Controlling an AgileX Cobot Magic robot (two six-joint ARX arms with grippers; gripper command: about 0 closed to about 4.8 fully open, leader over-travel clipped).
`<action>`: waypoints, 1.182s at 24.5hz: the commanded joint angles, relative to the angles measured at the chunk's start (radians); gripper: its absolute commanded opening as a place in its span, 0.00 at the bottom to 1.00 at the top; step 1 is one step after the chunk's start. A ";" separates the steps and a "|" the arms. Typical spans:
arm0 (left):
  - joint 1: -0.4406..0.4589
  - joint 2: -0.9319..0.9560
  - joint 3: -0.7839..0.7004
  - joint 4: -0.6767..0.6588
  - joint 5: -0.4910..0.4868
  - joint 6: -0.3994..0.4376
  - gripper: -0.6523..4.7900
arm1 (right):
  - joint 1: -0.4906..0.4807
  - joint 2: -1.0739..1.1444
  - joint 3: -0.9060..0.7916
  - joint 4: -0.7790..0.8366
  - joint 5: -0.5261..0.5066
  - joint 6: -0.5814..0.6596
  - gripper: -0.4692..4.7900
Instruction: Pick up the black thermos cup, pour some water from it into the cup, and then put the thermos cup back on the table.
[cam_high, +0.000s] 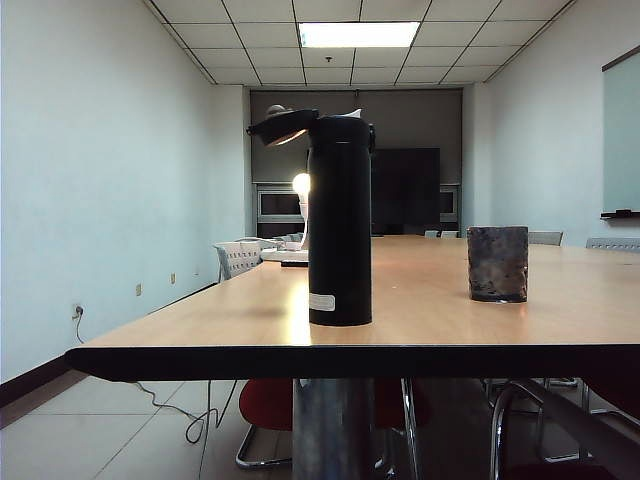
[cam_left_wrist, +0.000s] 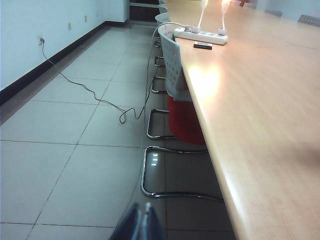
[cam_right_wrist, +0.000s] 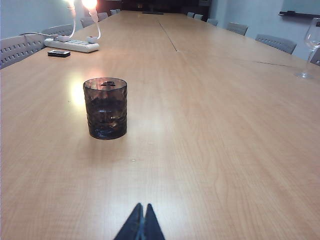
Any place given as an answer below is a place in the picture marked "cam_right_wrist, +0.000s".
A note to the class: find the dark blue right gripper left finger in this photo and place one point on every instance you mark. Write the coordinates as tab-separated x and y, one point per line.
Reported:
133	225

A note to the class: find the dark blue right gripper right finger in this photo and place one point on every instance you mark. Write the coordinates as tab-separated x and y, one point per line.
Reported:
151	225

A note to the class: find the dark textured glass cup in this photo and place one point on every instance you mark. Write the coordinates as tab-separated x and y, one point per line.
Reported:
106	117

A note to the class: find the small flat black device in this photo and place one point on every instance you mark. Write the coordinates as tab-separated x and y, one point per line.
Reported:
58	53

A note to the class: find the white power strip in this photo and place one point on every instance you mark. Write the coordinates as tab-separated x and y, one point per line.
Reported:
75	45

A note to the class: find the white flexible USB lamp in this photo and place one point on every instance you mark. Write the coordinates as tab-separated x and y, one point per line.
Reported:
97	25
74	25

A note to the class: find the flat black tabletop box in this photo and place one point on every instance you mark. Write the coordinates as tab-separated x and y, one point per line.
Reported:
153	12

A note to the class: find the large black TV screen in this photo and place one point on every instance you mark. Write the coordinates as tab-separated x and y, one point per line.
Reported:
152	5

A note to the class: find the clear wine glass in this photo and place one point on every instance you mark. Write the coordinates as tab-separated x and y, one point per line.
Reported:
311	40

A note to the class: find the black whiteboard tray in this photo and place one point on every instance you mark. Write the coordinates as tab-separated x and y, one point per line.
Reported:
300	13

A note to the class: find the wall whiteboard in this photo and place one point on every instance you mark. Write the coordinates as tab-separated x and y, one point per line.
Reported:
302	5

